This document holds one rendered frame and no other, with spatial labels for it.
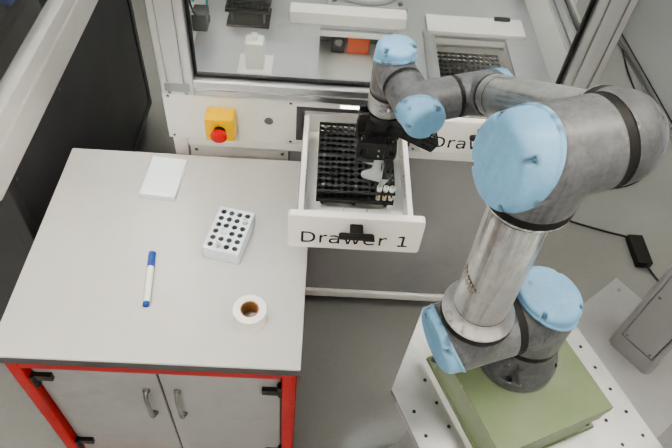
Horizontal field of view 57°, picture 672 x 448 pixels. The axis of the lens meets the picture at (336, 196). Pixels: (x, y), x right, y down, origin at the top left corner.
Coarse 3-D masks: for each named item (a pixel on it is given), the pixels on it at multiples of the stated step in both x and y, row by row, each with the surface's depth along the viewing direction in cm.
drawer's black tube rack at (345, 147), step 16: (320, 128) 151; (336, 128) 151; (352, 128) 152; (320, 144) 147; (336, 144) 148; (352, 144) 148; (320, 160) 144; (336, 160) 144; (352, 160) 149; (320, 176) 145; (336, 176) 141; (352, 176) 142; (320, 192) 141
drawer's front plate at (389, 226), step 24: (288, 216) 130; (312, 216) 129; (336, 216) 130; (360, 216) 130; (384, 216) 131; (408, 216) 131; (288, 240) 136; (336, 240) 136; (384, 240) 135; (408, 240) 135
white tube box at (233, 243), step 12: (216, 216) 144; (228, 216) 144; (240, 216) 146; (252, 216) 145; (216, 228) 142; (228, 228) 142; (240, 228) 143; (252, 228) 146; (216, 240) 140; (228, 240) 141; (240, 240) 140; (204, 252) 140; (216, 252) 138; (228, 252) 138; (240, 252) 139
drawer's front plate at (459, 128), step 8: (448, 120) 152; (456, 120) 152; (464, 120) 152; (472, 120) 152; (480, 120) 152; (448, 128) 153; (456, 128) 153; (464, 128) 153; (472, 128) 153; (440, 136) 155; (448, 136) 155; (456, 136) 155; (464, 136) 155; (440, 144) 157; (456, 144) 157; (472, 144) 157; (440, 152) 160; (448, 152) 160; (456, 152) 160; (464, 152) 160
